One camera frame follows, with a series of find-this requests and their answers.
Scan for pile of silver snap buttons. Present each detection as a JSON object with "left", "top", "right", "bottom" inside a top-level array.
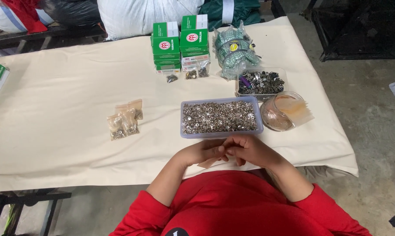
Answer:
[{"left": 183, "top": 101, "right": 258, "bottom": 135}]

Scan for clear tray with dark sliders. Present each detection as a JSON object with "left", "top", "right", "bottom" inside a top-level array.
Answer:
[{"left": 235, "top": 67, "right": 288, "bottom": 102}]

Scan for small clear plastic bag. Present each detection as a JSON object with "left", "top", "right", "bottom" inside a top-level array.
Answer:
[{"left": 197, "top": 157, "right": 223, "bottom": 170}]

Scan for black table frame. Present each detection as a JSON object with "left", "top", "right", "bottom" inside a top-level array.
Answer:
[{"left": 0, "top": 188, "right": 73, "bottom": 236}]

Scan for person's left hand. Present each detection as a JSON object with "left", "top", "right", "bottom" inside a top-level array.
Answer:
[{"left": 181, "top": 138, "right": 230, "bottom": 168}]

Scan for black plastic bag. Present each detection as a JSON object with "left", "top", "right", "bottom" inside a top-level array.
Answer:
[{"left": 39, "top": 0, "right": 102, "bottom": 28}]

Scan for person's red shirt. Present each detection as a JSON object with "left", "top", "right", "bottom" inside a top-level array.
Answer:
[{"left": 109, "top": 169, "right": 372, "bottom": 236}]

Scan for white woven sack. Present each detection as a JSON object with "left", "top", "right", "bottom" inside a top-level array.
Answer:
[{"left": 97, "top": 0, "right": 205, "bottom": 41}]

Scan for dark metal bench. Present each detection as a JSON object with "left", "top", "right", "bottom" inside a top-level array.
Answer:
[{"left": 0, "top": 24, "right": 107, "bottom": 55}]

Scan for red cloth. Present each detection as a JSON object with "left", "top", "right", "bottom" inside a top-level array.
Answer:
[{"left": 0, "top": 0, "right": 49, "bottom": 34}]

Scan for bundle of small empty bags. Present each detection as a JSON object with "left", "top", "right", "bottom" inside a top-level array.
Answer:
[{"left": 275, "top": 96, "right": 315, "bottom": 127}]

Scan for small bag of silver snaps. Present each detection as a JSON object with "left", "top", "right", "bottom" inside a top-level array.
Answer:
[
  {"left": 115, "top": 99, "right": 144, "bottom": 120},
  {"left": 120, "top": 108, "right": 140, "bottom": 137},
  {"left": 106, "top": 114, "right": 127, "bottom": 141}
]

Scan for green cloth with white stripe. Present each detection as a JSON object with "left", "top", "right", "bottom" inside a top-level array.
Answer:
[{"left": 199, "top": 0, "right": 262, "bottom": 32}]

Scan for bag of green button cards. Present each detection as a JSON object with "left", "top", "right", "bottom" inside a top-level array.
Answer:
[{"left": 212, "top": 20, "right": 262, "bottom": 81}]

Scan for pile of dark zipper sliders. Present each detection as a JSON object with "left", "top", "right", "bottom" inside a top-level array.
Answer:
[{"left": 238, "top": 71, "right": 285, "bottom": 95}]

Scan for cream tablecloth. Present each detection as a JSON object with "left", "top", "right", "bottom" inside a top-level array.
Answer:
[{"left": 0, "top": 16, "right": 359, "bottom": 193}]

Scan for white sack with blue stripes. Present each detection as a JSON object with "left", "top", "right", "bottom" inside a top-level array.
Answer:
[{"left": 0, "top": 3, "right": 55, "bottom": 34}]

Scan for glass jar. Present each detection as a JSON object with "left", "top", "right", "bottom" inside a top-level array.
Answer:
[{"left": 260, "top": 91, "right": 305, "bottom": 132}]

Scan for person's right hand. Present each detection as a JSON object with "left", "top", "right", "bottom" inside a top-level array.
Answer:
[{"left": 222, "top": 134, "right": 278, "bottom": 168}]

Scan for clear tray with silver snaps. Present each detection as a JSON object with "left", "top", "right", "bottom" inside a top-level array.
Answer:
[{"left": 180, "top": 96, "right": 264, "bottom": 139}]

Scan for stacks of green white boxes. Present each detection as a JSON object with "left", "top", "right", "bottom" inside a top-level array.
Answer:
[{"left": 150, "top": 14, "right": 211, "bottom": 75}]

